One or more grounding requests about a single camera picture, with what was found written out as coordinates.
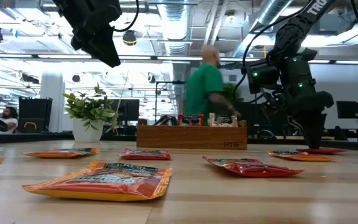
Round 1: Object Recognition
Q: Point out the black computer monitor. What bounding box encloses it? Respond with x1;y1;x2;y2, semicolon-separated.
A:
110;98;140;123
336;100;358;120

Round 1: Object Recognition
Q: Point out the green plant in white pot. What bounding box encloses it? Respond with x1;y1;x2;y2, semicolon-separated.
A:
62;83;119;143

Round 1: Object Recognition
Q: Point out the black equipment case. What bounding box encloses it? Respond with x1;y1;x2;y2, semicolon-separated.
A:
17;97;53;134

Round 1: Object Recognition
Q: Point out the long ceiling light strip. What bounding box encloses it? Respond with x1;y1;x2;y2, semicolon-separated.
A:
0;53;358;66

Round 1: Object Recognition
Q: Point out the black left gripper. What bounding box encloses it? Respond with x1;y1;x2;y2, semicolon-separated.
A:
62;14;122;68

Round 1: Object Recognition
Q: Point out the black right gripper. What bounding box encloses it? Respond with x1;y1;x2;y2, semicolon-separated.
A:
290;91;334;149

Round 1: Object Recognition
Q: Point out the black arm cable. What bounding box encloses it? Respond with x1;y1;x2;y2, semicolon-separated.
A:
113;0;140;32
233;4;310;105

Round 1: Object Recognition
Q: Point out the person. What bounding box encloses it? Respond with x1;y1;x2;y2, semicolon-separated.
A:
183;45;242;125
0;106;20;134

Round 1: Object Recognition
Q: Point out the black table edge rail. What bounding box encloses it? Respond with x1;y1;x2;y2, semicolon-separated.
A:
0;132;358;153

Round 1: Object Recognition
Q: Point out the silver spiral air duct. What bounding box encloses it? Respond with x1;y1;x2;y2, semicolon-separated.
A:
157;0;196;103
231;0;295;60

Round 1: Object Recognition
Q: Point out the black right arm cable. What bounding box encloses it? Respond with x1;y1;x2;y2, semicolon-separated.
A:
233;4;310;105

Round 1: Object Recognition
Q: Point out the small background potted plant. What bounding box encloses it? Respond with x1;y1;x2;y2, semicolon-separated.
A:
222;82;242;105

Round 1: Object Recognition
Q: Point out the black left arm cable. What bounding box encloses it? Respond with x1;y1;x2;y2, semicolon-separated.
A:
113;0;140;32

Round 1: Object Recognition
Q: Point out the wooden tea box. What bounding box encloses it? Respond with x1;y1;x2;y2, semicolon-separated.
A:
135;118;248;151

